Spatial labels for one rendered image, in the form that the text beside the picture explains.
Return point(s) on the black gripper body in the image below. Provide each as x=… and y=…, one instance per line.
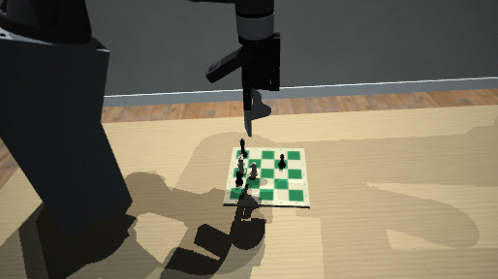
x=265, y=65

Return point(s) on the green and cream chessboard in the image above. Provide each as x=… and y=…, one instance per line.
x=273, y=186

